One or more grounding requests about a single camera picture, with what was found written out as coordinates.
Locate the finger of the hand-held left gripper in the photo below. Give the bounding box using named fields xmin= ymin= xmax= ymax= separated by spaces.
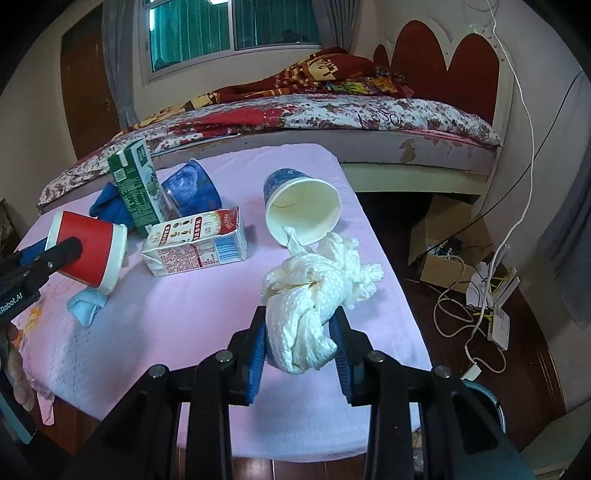
xmin=0 ymin=237 xmax=84 ymax=296

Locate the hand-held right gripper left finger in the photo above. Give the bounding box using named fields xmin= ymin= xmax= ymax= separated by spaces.
xmin=60 ymin=305 xmax=269 ymax=480

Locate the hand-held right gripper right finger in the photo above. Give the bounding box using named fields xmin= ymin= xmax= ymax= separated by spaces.
xmin=331 ymin=306 xmax=532 ymax=480

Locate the red paper cup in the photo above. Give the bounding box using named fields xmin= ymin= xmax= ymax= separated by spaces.
xmin=45 ymin=210 xmax=129 ymax=295

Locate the blue cloth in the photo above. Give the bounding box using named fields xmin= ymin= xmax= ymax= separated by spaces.
xmin=89 ymin=182 xmax=141 ymax=233

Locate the white paper towel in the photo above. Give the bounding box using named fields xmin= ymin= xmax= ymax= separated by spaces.
xmin=261 ymin=226 xmax=385 ymax=374

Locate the dark round trash bin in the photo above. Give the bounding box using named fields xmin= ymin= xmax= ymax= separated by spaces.
xmin=461 ymin=378 xmax=509 ymax=437

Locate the blue plastic cup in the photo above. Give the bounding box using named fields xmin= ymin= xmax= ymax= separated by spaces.
xmin=161 ymin=158 xmax=223 ymax=219

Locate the person's left hand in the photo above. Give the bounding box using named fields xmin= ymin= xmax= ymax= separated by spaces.
xmin=0 ymin=322 xmax=37 ymax=412

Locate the light blue crumpled tissue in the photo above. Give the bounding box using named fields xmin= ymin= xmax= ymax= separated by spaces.
xmin=67 ymin=287 xmax=110 ymax=329

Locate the pink mat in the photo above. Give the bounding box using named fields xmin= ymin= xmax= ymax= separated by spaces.
xmin=11 ymin=143 xmax=433 ymax=462

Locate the green drink carton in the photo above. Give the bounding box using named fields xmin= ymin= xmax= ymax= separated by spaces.
xmin=108 ymin=138 xmax=182 ymax=237

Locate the red and white milk carton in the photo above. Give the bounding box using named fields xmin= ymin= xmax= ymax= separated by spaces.
xmin=140 ymin=207 xmax=250 ymax=278

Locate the blue paper cup white inside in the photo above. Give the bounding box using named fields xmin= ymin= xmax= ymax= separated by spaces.
xmin=263 ymin=168 xmax=342 ymax=246

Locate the white router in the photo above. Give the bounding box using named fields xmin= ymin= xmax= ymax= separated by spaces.
xmin=465 ymin=262 xmax=521 ymax=352

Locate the cardboard box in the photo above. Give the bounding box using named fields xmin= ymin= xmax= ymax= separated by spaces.
xmin=408 ymin=194 xmax=493 ymax=295

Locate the brown wooden door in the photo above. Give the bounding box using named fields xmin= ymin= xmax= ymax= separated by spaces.
xmin=60 ymin=4 xmax=122 ymax=160

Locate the grey curtain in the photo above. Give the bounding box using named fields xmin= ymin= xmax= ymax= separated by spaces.
xmin=102 ymin=0 xmax=154 ymax=131

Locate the window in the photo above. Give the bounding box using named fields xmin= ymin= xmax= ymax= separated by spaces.
xmin=139 ymin=0 xmax=325 ymax=84

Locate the red printed blanket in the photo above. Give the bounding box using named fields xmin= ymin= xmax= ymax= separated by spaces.
xmin=129 ymin=46 xmax=416 ymax=134

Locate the white headboard with red hearts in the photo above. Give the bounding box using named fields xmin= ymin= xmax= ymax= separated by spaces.
xmin=372 ymin=4 xmax=514 ymax=155

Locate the black cable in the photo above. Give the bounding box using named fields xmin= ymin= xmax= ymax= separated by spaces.
xmin=406 ymin=69 xmax=588 ymax=283

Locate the white cable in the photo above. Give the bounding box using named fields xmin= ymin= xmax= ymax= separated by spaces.
xmin=433 ymin=0 xmax=542 ymax=376

